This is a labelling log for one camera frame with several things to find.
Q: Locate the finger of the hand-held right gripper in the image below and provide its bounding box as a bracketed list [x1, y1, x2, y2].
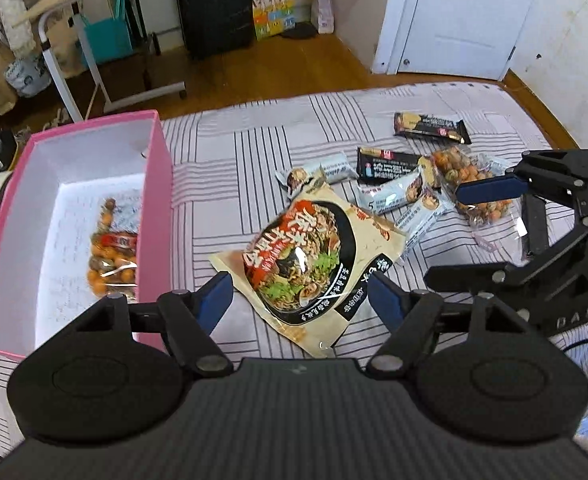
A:
[455, 149, 588, 261]
[424, 222, 588, 294]

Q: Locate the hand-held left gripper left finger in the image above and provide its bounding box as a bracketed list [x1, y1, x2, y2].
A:
[74, 271, 235, 378]

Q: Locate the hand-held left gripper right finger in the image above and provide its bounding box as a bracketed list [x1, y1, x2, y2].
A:
[366, 274, 529, 381]

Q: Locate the clear bag of coated peanuts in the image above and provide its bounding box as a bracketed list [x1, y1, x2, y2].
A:
[431, 146, 524, 242]
[88, 197, 140, 303]

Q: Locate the noodle packet with bowl picture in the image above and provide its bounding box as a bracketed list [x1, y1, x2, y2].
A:
[209, 180, 409, 360]

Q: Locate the pink cardboard box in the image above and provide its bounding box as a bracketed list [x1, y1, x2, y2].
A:
[0, 109, 175, 361]

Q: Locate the grey white snack packet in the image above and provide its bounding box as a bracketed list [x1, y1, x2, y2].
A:
[276, 152, 359, 197]
[356, 165, 439, 217]
[394, 190, 455, 261]

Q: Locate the black snack bar packet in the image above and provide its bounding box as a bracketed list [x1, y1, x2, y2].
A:
[356, 146, 425, 183]
[393, 112, 472, 146]

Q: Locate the striped bed sheet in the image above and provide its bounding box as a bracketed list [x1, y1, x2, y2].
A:
[0, 80, 588, 466]

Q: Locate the white door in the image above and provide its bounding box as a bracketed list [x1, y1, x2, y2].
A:
[374, 0, 544, 81]

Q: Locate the white pink tall packet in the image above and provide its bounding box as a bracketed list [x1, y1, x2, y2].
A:
[311, 0, 335, 36]

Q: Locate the black item on floor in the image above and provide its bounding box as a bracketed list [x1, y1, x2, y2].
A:
[280, 22, 319, 41]

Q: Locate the colourful cardboard box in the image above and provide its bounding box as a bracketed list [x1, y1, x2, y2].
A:
[251, 0, 299, 42]

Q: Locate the teal tote bag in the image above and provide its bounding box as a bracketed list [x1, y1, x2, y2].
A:
[80, 0, 135, 66]

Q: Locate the black suitcase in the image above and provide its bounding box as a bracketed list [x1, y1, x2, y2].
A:
[172, 0, 255, 53]

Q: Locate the white printed bag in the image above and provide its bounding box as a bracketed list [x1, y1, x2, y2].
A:
[5, 52, 52, 98]

